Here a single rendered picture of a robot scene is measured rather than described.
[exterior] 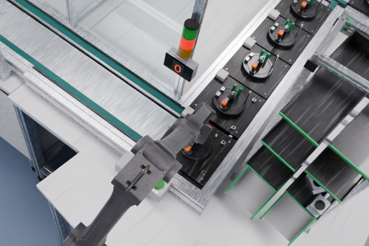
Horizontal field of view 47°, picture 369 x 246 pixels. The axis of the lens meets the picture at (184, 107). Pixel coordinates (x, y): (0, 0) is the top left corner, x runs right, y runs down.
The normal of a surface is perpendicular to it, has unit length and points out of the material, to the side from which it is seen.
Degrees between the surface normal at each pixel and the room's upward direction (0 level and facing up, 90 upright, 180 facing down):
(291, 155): 25
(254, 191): 45
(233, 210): 0
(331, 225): 0
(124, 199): 73
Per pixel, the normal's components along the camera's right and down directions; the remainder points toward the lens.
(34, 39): 0.16, -0.52
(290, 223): -0.38, 0.01
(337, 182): -0.15, -0.25
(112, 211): -0.47, 0.47
